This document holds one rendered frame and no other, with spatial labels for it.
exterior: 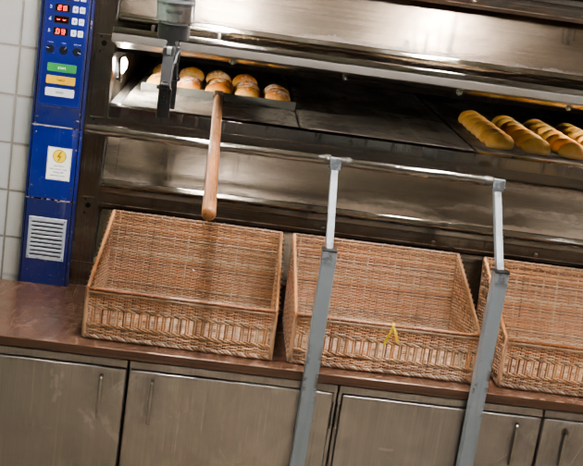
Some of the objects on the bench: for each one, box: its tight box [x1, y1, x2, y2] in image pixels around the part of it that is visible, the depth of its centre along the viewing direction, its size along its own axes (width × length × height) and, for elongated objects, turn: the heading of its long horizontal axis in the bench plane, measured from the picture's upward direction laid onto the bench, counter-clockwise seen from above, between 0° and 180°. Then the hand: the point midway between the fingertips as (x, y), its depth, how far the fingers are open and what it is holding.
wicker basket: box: [81, 209, 285, 361], centre depth 352 cm, size 49×56×28 cm
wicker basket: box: [282, 233, 481, 384], centre depth 356 cm, size 49×56×28 cm
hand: (166, 108), depth 277 cm, fingers open, 13 cm apart
